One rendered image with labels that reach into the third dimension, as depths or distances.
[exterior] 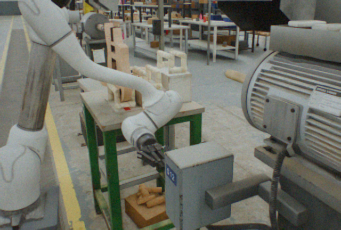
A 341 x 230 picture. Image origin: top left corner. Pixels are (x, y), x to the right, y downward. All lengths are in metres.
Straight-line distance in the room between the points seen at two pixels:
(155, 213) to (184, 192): 1.41
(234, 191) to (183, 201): 0.13
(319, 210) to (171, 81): 1.12
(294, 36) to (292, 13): 0.16
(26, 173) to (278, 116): 0.93
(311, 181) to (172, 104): 0.69
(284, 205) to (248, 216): 1.62
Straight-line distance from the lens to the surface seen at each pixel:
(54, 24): 1.15
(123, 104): 1.66
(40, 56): 1.33
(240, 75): 1.04
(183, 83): 1.73
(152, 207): 2.24
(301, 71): 0.78
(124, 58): 1.57
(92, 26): 3.20
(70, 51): 1.16
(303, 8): 0.96
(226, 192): 0.81
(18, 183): 1.29
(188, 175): 0.77
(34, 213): 1.37
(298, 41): 0.77
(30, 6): 1.16
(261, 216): 2.45
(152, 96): 1.25
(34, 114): 1.41
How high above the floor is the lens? 1.51
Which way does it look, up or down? 19 degrees down
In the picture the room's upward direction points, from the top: 1 degrees counter-clockwise
